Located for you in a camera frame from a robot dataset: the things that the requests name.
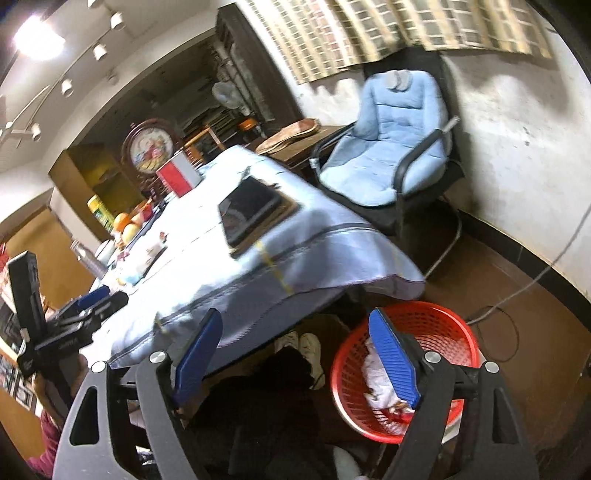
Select blue striped tablecloth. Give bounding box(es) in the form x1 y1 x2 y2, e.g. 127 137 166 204
85 144 426 370

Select white shoe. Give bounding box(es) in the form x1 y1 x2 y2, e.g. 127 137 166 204
299 333 326 391
276 330 301 365

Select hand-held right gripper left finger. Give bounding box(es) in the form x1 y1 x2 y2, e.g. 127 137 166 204
54 308 225 480

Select wooden side table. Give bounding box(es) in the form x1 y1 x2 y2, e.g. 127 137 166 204
254 124 352 178

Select brown notebook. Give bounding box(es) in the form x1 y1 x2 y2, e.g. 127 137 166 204
229 194 298 258

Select woven seat cushion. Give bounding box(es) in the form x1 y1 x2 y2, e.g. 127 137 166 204
255 119 321 153

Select red plastic basket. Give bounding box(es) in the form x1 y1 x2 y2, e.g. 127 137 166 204
330 302 482 445

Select dark framed painting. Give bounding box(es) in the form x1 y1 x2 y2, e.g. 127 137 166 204
215 4 303 134

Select steel bottle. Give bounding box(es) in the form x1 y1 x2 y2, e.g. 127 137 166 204
69 242 108 280

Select white electric fan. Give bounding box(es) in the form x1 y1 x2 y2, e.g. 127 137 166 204
212 82 243 112

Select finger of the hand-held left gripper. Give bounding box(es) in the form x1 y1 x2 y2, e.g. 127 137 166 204
76 285 112 309
55 292 130 331

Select round framed embroidery screen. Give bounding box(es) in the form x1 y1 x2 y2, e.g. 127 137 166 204
121 118 185 195

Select person's black trousers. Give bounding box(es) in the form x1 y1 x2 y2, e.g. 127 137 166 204
185 346 342 480

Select black floor cable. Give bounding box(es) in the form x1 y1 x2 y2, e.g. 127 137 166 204
475 305 520 365

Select person's left forearm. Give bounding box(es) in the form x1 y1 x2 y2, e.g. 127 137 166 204
25 374 70 476

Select grey power cable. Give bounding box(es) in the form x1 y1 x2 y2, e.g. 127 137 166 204
464 203 591 324

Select trash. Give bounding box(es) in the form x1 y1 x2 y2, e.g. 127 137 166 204
145 233 168 259

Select black tablet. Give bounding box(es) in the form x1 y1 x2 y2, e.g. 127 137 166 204
218 176 283 247

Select white plastic bag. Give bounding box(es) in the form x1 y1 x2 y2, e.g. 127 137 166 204
360 339 402 409

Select checked curtain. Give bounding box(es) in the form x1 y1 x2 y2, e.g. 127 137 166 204
235 0 555 86

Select blue cushioned office chair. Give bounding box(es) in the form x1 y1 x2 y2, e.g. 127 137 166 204
310 48 465 278

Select red and white box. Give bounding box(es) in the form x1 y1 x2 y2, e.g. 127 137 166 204
156 154 202 195

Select yellow cylindrical can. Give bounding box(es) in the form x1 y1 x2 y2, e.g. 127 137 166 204
87 195 116 232

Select blue-rimmed fruit plate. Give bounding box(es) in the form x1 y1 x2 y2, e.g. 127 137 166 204
115 210 161 252

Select wooden chair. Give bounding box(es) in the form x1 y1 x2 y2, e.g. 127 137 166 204
182 124 227 162

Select wooden cabinet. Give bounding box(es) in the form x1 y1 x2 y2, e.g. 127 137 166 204
48 143 139 217

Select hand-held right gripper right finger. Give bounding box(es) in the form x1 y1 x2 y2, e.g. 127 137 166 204
368 307 541 480

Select bright ceiling lamp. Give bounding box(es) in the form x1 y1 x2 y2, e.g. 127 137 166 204
14 16 65 58

